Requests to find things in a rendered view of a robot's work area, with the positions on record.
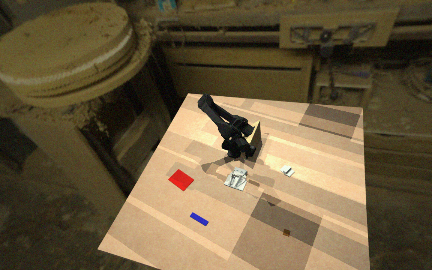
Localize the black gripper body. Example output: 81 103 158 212
221 140 256 157

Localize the blue flat bar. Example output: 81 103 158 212
190 212 209 226

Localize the red flat plate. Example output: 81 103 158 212
168 169 194 191

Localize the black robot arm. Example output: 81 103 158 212
197 94 255 159

